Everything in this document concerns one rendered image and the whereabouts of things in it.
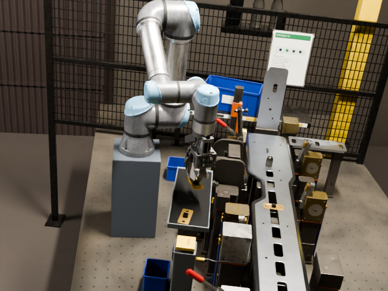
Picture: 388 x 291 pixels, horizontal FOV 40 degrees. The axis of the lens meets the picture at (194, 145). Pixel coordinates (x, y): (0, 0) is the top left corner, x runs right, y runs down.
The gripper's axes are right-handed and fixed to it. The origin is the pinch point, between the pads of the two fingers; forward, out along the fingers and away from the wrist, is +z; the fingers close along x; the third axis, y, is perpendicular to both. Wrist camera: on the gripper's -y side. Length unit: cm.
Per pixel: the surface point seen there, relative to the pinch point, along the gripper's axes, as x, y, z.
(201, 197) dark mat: 2.6, 1.9, 7.2
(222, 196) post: 14.8, -5.5, 13.2
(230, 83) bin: 63, -104, 10
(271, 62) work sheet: 83, -98, -4
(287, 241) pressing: 34.0, 14.9, 23.1
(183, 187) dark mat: -1.5, -5.6, 7.3
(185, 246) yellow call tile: -12.6, 25.6, 7.2
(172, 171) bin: 23, -78, 47
